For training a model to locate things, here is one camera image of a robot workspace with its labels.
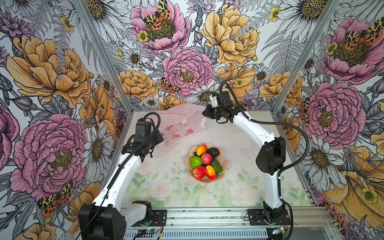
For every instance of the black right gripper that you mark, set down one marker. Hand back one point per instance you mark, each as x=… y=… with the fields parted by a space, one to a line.
x=207 y=112

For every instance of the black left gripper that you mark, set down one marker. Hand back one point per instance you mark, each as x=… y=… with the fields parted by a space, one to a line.
x=159 y=139

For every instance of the pink plastic bag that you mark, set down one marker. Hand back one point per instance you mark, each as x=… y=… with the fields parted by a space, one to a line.
x=181 y=122

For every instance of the pink flower-shaped bowl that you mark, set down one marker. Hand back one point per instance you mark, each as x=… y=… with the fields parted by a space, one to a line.
x=221 y=158

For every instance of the pink peach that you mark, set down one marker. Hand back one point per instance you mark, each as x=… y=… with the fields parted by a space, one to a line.
x=206 y=159

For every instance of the red yellow mango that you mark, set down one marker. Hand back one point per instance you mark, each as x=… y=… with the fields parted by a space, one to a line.
x=210 y=172

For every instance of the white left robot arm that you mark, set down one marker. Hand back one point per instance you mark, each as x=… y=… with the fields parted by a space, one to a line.
x=102 y=219

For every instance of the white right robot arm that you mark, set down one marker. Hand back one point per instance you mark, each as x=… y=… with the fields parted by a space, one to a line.
x=270 y=159

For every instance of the dark avocado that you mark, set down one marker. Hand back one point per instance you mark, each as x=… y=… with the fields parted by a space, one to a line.
x=214 y=152

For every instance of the orange yellow mango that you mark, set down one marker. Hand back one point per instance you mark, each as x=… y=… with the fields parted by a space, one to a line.
x=201 y=150

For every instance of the green lime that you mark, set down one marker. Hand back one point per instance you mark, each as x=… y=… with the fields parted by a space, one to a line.
x=195 y=161

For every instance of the red apple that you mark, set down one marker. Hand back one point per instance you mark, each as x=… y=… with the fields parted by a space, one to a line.
x=199 y=173

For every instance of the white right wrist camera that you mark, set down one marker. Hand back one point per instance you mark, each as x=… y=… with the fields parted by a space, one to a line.
x=213 y=101

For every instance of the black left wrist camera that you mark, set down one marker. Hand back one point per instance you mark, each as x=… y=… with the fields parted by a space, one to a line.
x=142 y=131

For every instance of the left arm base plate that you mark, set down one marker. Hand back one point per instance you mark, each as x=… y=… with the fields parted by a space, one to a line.
x=158 y=219

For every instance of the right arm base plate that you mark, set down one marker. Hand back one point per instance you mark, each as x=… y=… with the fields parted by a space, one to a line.
x=256 y=217

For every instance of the aluminium front rail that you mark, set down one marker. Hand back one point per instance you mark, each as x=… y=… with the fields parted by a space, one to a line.
x=307 y=223

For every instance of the right aluminium corner post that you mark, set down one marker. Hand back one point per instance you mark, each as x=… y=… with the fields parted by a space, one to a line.
x=318 y=29

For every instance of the aluminium corner post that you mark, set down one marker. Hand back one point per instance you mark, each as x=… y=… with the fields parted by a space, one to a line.
x=318 y=29
x=92 y=31

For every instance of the left aluminium corner post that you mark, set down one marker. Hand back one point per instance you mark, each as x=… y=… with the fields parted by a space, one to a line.
x=92 y=31

